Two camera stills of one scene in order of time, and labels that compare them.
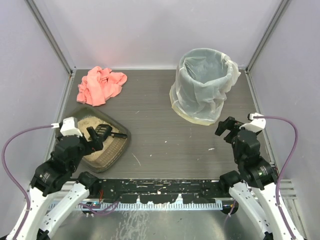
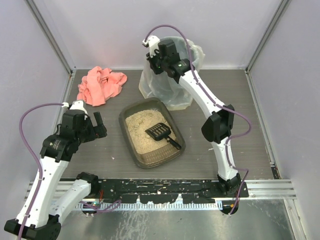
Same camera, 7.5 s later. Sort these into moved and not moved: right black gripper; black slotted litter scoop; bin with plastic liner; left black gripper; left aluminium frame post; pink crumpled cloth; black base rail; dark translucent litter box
Moved: black slotted litter scoop; dark translucent litter box; left black gripper; right black gripper; bin with plastic liner
Not moved: left aluminium frame post; black base rail; pink crumpled cloth
